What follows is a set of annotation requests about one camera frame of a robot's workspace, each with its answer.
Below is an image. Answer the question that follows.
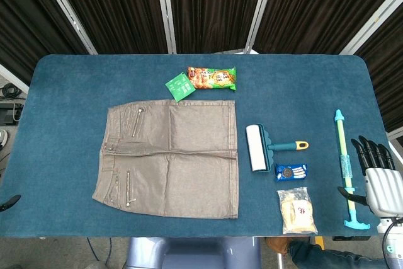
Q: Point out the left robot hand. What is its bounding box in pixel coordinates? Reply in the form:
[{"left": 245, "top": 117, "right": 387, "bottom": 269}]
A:
[{"left": 0, "top": 195, "right": 22, "bottom": 212}]

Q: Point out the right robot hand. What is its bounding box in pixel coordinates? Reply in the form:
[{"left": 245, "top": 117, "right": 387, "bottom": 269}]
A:
[{"left": 337, "top": 135, "right": 403, "bottom": 219}]

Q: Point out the teal lint roller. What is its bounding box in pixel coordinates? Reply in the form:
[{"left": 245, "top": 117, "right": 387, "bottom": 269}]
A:
[{"left": 245, "top": 123, "right": 310, "bottom": 174}]

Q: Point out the brown zippered skirt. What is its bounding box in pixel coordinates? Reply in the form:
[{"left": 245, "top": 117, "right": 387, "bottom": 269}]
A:
[{"left": 91, "top": 99, "right": 240, "bottom": 219}]

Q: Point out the turquoise and yellow pump toy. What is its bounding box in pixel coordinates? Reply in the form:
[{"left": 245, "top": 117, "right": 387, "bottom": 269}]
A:
[{"left": 333, "top": 108, "right": 372, "bottom": 229}]

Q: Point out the blue velvet table cover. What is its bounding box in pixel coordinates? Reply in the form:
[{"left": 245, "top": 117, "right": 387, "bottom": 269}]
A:
[{"left": 0, "top": 54, "right": 389, "bottom": 239}]

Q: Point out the person leg in blue jeans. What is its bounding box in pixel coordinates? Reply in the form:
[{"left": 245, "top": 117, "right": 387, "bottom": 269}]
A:
[{"left": 288, "top": 239, "right": 389, "bottom": 269}]

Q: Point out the clear bag with beige contents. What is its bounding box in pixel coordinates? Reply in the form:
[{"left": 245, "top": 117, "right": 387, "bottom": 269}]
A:
[{"left": 276, "top": 186, "right": 318, "bottom": 236}]

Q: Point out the black floor device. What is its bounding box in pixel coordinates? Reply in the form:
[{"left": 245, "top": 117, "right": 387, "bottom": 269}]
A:
[{"left": 0, "top": 102, "right": 25, "bottom": 125}]

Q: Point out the blue cookie packet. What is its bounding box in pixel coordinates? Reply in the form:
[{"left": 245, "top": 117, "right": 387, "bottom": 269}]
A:
[{"left": 273, "top": 163, "right": 309, "bottom": 183}]

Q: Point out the dark curtain screen panel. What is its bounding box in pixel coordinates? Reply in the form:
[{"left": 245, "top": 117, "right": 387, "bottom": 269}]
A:
[
  {"left": 47, "top": 0, "right": 176, "bottom": 55},
  {"left": 154, "top": 0, "right": 275, "bottom": 55},
  {"left": 247, "top": 0, "right": 403, "bottom": 55},
  {"left": 0, "top": 0, "right": 92, "bottom": 84},
  {"left": 355, "top": 13, "right": 403, "bottom": 133}
]

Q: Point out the brown shoe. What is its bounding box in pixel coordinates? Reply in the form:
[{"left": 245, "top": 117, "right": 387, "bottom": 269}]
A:
[{"left": 266, "top": 236, "right": 292, "bottom": 256}]

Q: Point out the blue-grey robot torso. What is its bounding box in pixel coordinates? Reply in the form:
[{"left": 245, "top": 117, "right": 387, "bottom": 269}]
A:
[{"left": 125, "top": 236, "right": 263, "bottom": 269}]

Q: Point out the green sachet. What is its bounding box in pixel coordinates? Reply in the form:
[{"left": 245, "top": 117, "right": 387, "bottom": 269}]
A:
[{"left": 164, "top": 72, "right": 196, "bottom": 103}]

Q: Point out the orange and green snack bag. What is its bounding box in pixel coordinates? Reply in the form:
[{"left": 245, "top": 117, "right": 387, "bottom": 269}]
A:
[{"left": 186, "top": 66, "right": 237, "bottom": 93}]

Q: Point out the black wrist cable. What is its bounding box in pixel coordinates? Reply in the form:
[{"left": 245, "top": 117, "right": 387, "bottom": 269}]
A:
[{"left": 381, "top": 218, "right": 399, "bottom": 253}]

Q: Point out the black floor cable bundle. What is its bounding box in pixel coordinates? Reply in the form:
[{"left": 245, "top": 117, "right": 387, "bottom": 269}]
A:
[{"left": 0, "top": 82, "right": 22, "bottom": 100}]

